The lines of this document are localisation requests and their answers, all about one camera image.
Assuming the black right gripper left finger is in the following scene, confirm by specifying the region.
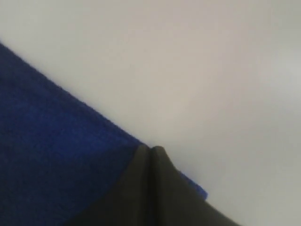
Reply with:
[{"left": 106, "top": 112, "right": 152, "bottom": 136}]
[{"left": 65, "top": 145, "right": 150, "bottom": 226}]

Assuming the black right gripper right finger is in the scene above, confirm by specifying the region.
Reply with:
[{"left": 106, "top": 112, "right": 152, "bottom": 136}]
[{"left": 150, "top": 146, "right": 238, "bottom": 226}]

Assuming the blue microfibre towel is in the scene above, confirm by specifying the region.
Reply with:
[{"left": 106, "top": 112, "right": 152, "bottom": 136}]
[{"left": 0, "top": 41, "right": 208, "bottom": 226}]

